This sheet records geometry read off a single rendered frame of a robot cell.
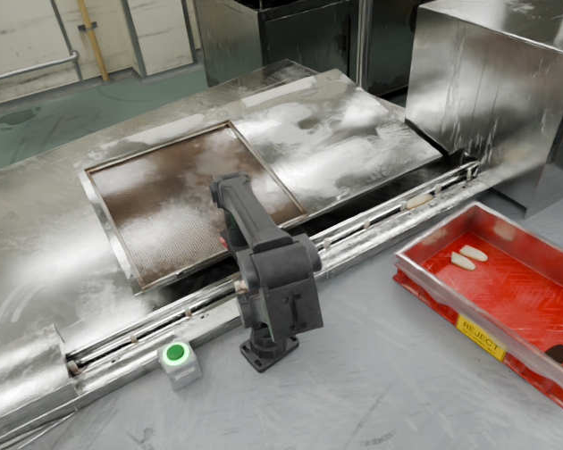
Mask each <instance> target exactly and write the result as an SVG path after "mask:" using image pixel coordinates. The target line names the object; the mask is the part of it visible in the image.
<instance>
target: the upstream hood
mask: <svg viewBox="0 0 563 450"><path fill-rule="evenodd" d="M64 343H65V342H64V340H63V338H62V337H61V335H60V334H59V332H58V330H57V329H56V326H55V325H54V324H51V325H49V326H47V327H44V328H43V329H40V330H37V331H35V332H33V333H31V334H28V335H27V336H25V337H22V338H19V339H17V340H15V341H13V342H11V343H9V344H7V345H5V346H1V347H0V437H1V436H2V435H4V434H6V433H8V432H10V431H12V430H14V429H17V428H19V427H20V426H22V425H24V424H26V423H27V422H29V421H32V420H34V419H36V418H37V417H39V416H41V415H43V414H45V413H48V412H50V411H52V410H54V409H55V408H57V407H59V406H61V405H63V404H66V403H67V402H69V401H71V400H72V399H74V398H76V397H78V396H79V395H78V392H77V388H76V386H75V382H74V379H73V376H72V375H71V373H70V370H69V367H68V363H67V361H66V357H65V354H64V352H65V348H64V345H63V344H64ZM65 353H66V352H65Z"/></svg>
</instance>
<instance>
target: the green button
mask: <svg viewBox="0 0 563 450"><path fill-rule="evenodd" d="M184 355H185V349H184V347H183V346H182V345H180V344H175V345H172V346H170V347H169V348H168V349H167V351H166V356H167V359H168V360H169V361H172V362H176V361H179V360H180V359H181V358H182V357H183V356H184Z"/></svg>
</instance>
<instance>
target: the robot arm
mask: <svg viewBox="0 0 563 450"><path fill-rule="evenodd" d="M213 180H214V182H211V183H209V184H208V186H209V191H210V195H211V197H212V200H213V203H216V206H217V209H219V208H222V209H223V216H224V220H225V225H226V229H224V230H222V231H220V235H221V237H220V238H219V239H220V241H221V243H222V244H223V245H224V246H225V248H226V249H227V250H228V251H229V252H230V253H231V255H232V256H233V258H234V259H235V260H236V261H237V264H238V265H239V269H240V273H241V276H242V278H243V280H244V282H245V284H246V287H247V289H248V292H245V293H242V294H238V295H236V296H235V298H236V303H237V306H238V310H239V316H240V318H241V322H242V325H243V327H244V329H248V328H251V330H252V331H251V333H250V338H249V339H248V340H246V341H245V342H243V343H242V344H241V345H240V346H239V350H240V352H241V353H242V354H243V356H244V357H245V358H246V359H247V360H248V361H249V363H250V364H251V365H252V366H253V367H254V368H255V369H256V371H257V372H258V373H264V372H265V371H267V370H268V369H270V368H271V367H272V366H274V365H275V364H276V363H277V362H278V361H280V360H281V359H282V358H284V357H285V356H286V355H288V354H289V353H291V352H292V351H293V350H295V349H296V348H297V347H298V346H299V340H298V338H297V337H296V335H297V334H299V333H304V332H307V331H309V330H313V329H320V328H323V327H324V322H323V317H322V313H321V308H320V303H319V298H318V294H317V289H316V284H315V275H314V272H318V271H321V270H322V261H321V257H320V253H319V252H318V250H317V248H316V246H315V244H314V243H313V242H312V241H311V240H310V238H309V237H308V236H307V234H306V233H304V234H301V235H297V236H294V237H291V236H290V234H289V233H287V232H285V231H282V230H281V229H280V228H279V227H278V226H277V225H276V224H275V223H274V221H273V220H272V218H271V217H270V215H269V214H268V212H267V211H266V210H265V208H264V207H263V206H262V205H261V203H260V202H259V200H258V199H257V197H256V196H255V194H254V193H253V190H252V187H251V183H250V179H249V176H248V174H247V173H246V172H245V171H244V170H239V171H233V172H229V173H224V174H221V175H217V176H213Z"/></svg>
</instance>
